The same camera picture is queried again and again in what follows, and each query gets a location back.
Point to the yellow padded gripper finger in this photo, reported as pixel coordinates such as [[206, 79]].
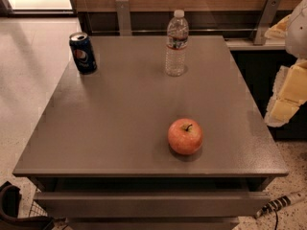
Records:
[[289, 93], [278, 30]]

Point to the blue pepsi can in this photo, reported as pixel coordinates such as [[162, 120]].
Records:
[[82, 52]]

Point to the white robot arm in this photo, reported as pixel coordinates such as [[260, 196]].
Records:
[[296, 35]]

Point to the light side shelf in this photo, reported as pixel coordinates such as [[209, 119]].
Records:
[[244, 44]]

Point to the clear plastic water bottle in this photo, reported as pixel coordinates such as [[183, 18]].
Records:
[[177, 40]]

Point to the red apple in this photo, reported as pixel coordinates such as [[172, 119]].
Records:
[[185, 136]]

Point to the grey cabinet drawer front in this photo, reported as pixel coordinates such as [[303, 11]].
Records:
[[152, 205]]

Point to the black chair base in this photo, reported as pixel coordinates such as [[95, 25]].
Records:
[[10, 197]]

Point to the right grey metal bracket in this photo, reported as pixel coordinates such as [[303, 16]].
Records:
[[266, 17]]

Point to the grey metal bracket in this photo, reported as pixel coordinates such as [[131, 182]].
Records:
[[123, 16], [266, 17]]

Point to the left grey metal bracket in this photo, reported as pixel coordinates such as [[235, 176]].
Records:
[[123, 16]]

